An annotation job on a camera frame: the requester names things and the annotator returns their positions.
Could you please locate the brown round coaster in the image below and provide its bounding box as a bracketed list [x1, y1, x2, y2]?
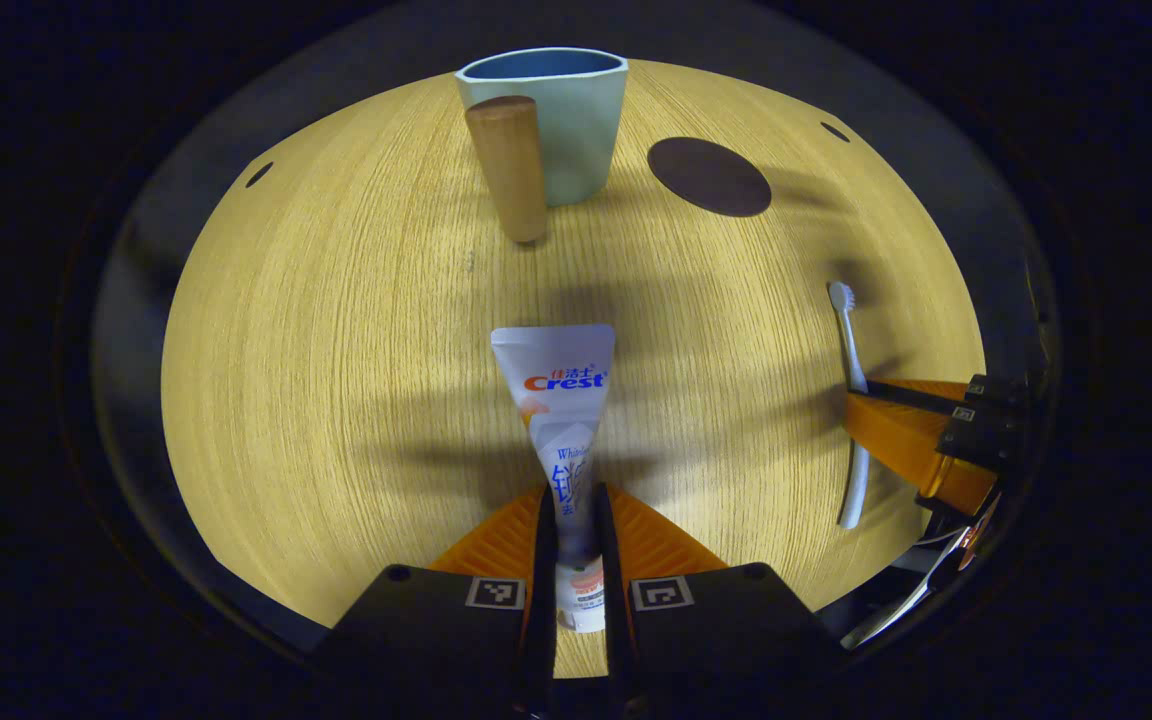
[647, 137, 773, 218]

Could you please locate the light blue cup wooden handle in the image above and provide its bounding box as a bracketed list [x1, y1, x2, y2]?
[455, 47, 629, 244]

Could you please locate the white toothbrush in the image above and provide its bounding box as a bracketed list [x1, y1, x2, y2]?
[828, 281, 872, 530]

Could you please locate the white toothpaste tube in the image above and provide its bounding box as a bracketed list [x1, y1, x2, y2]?
[491, 323, 617, 634]

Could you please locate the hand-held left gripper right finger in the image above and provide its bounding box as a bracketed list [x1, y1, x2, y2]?
[591, 483, 847, 720]

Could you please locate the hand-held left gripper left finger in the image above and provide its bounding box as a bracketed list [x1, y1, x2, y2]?
[311, 485, 559, 720]

